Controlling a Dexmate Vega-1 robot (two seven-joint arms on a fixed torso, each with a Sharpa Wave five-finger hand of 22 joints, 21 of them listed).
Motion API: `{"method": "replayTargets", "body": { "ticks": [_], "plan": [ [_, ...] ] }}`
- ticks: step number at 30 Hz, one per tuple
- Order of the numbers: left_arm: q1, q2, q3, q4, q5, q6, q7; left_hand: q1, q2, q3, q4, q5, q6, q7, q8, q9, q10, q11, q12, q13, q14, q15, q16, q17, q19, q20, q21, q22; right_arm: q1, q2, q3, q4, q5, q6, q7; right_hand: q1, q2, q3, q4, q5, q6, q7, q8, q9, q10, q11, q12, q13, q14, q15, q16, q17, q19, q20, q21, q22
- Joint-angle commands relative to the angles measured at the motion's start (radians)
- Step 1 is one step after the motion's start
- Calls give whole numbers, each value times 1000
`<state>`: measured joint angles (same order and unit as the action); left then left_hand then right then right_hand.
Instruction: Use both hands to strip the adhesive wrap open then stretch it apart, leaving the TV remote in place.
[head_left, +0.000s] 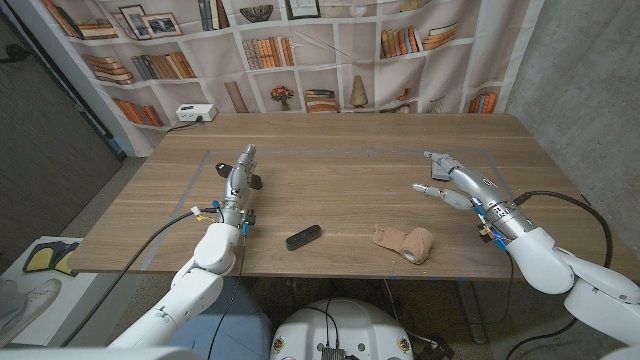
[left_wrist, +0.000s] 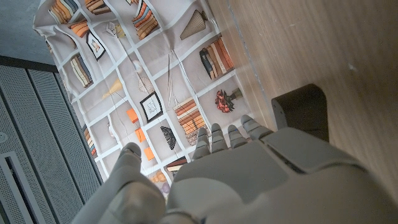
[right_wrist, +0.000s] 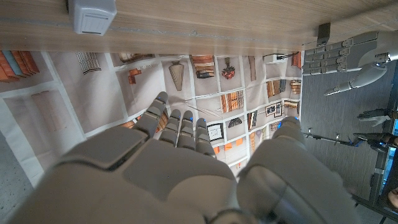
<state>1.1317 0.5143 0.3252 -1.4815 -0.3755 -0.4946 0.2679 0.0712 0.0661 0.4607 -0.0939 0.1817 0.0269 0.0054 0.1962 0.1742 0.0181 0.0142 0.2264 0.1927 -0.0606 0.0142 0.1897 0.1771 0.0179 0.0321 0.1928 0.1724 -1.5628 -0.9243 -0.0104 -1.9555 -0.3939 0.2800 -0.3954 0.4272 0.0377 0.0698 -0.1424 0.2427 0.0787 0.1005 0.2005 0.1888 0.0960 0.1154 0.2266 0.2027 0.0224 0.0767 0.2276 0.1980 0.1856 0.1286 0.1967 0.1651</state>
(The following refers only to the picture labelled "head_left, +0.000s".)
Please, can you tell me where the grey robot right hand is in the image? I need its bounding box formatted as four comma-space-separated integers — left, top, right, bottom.
412, 151, 512, 222

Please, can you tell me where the small black oblong remote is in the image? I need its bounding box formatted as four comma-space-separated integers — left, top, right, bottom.
285, 224, 323, 252

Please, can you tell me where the tan adhesive wrap roll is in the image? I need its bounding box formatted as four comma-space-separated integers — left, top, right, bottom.
372, 224, 435, 266

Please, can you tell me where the black power strip cable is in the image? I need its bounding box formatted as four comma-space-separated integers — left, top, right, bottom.
164, 115, 204, 134

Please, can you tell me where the white power strip box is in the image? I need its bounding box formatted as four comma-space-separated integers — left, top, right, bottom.
175, 103, 219, 123

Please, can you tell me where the white floor mat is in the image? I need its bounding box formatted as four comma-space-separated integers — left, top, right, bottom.
0, 235, 101, 347

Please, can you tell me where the black power brick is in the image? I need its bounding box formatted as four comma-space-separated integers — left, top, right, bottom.
419, 335, 455, 360

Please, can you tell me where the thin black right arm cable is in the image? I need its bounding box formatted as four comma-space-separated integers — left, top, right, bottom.
464, 249, 516, 326

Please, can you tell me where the printed bookshelf backdrop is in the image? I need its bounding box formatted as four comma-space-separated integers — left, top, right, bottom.
9, 0, 546, 159

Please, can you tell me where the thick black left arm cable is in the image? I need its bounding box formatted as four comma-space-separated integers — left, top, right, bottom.
59, 207, 222, 347

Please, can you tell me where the white sneaker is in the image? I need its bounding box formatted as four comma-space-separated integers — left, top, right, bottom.
0, 278, 64, 346

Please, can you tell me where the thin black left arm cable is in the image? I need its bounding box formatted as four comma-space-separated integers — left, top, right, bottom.
205, 229, 247, 360

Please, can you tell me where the black torso cable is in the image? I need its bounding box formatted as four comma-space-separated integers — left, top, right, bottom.
298, 298, 342, 351

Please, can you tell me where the dark metal table leg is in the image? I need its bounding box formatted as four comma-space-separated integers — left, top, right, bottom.
457, 279, 489, 346

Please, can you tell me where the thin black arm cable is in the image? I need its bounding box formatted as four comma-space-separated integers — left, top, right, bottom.
205, 229, 247, 360
464, 249, 516, 326

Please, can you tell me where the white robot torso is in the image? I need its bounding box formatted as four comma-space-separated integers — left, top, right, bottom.
269, 298, 415, 360

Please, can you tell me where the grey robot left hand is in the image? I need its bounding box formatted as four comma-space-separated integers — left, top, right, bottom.
221, 144, 258, 212

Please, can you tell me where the black yellow floor marker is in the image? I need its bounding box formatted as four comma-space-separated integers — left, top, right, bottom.
22, 240, 82, 277

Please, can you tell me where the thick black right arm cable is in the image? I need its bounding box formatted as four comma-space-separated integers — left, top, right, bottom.
504, 189, 614, 360

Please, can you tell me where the long black TV remote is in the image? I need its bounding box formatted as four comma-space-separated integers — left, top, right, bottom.
215, 162, 264, 192

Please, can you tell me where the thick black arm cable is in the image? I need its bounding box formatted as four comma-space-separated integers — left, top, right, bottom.
504, 189, 614, 360
59, 207, 222, 347

